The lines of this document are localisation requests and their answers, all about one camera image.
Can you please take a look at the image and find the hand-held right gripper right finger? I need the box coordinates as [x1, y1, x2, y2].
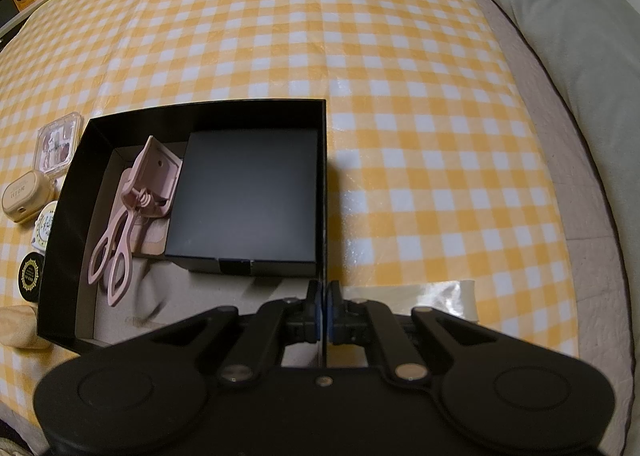
[326, 281, 493, 383]

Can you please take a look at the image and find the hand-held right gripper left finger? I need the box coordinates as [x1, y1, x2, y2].
[150, 280, 325, 385]

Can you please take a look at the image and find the small black box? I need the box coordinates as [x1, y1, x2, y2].
[164, 130, 320, 277]

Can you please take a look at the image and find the large black box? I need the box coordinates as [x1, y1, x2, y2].
[36, 98, 328, 372]

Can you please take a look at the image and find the pink eyelash curler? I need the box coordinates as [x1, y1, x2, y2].
[87, 186, 171, 307]

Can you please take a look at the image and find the pink plastic case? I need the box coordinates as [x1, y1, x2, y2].
[131, 136, 183, 209]

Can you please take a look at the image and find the white round tin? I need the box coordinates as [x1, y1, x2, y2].
[31, 201, 58, 253]

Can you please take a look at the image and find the black round tin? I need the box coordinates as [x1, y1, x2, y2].
[17, 252, 47, 305]

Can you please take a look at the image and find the beige rounded object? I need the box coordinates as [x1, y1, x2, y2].
[0, 305, 52, 351]

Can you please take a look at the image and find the clear plastic card case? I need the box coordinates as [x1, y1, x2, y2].
[37, 112, 82, 177]

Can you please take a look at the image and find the beige earbud case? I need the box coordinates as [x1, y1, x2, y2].
[1, 171, 55, 224]

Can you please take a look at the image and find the clear plastic wrapper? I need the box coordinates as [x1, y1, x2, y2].
[345, 280, 480, 323]

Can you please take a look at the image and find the yellow checkered mat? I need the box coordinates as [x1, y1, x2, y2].
[0, 0, 583, 412]

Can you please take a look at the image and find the quilted mattress pad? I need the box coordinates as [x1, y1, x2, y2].
[465, 10, 640, 456]

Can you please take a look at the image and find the grey pillow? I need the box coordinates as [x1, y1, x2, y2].
[464, 0, 640, 201]

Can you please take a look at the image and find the dark green box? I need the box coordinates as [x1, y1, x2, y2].
[0, 0, 23, 29]

